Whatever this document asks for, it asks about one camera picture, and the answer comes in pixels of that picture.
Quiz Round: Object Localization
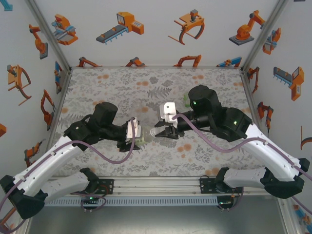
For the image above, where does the beige label plastic bottle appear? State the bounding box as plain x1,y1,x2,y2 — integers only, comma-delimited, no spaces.
135,126,156,147

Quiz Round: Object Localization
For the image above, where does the floral patterned table cloth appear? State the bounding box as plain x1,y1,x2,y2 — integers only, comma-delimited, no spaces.
41,67,272,177

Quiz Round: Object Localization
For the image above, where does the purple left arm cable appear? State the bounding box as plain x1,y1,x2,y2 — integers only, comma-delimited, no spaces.
0,117,136,232

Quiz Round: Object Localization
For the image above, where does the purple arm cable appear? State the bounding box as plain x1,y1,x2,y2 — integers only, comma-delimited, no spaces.
172,114,312,213
0,117,136,232

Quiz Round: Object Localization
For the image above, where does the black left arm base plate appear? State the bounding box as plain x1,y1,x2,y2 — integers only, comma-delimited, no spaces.
70,179,115,195

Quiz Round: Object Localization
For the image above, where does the aluminium table side rail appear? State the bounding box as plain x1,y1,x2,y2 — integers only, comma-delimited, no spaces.
46,68,73,147
240,68,259,127

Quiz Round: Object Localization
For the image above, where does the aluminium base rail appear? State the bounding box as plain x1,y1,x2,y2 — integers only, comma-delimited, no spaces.
46,176,269,197

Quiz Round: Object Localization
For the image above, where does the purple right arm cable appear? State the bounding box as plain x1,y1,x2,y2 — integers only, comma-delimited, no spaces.
172,114,312,213

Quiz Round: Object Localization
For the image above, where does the aluminium table back rail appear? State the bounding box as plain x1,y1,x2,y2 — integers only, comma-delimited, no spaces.
70,64,242,70

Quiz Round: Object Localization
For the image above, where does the slotted grey cable duct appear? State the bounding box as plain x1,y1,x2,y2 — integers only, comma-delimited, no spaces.
45,196,218,207

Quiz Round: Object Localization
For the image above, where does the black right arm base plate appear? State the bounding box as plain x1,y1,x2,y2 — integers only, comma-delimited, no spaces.
199,178,234,195

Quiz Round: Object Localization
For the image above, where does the aluminium corner post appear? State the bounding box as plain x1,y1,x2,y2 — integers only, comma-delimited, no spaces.
240,0,290,73
24,0,73,74

